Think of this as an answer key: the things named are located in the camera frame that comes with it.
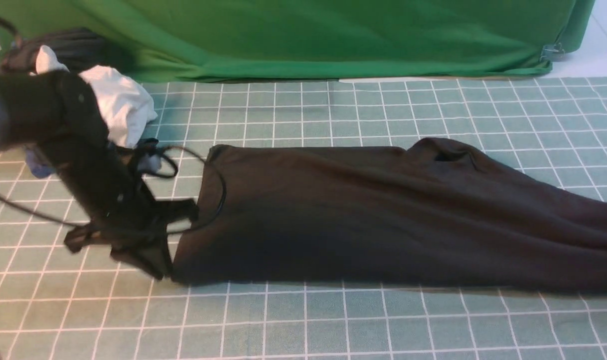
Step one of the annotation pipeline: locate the white crumpled garment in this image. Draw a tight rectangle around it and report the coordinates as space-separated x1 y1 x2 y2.
33 45 158 149

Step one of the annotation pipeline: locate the green backdrop cloth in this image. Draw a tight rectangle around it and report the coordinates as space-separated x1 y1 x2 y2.
0 0 594 83

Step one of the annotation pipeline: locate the dark gray long-sleeved shirt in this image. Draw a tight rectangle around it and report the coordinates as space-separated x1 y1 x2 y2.
171 137 607 294

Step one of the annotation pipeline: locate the metal binder clip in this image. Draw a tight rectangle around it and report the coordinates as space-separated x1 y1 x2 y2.
539 42 566 62

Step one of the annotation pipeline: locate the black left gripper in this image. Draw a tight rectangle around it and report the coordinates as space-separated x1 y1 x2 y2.
36 136 199 281

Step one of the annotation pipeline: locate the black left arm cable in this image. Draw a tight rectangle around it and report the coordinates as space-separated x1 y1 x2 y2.
0 15 228 360

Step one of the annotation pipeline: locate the dark gray crumpled garment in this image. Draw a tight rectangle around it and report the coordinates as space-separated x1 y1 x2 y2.
0 27 110 73

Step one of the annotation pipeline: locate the teal grid table mat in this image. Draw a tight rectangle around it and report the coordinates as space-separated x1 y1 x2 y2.
0 77 607 360

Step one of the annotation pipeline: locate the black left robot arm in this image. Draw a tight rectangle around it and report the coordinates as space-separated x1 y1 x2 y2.
0 70 199 281

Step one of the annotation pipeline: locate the blue crumpled garment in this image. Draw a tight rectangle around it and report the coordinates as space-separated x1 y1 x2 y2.
23 146 56 179

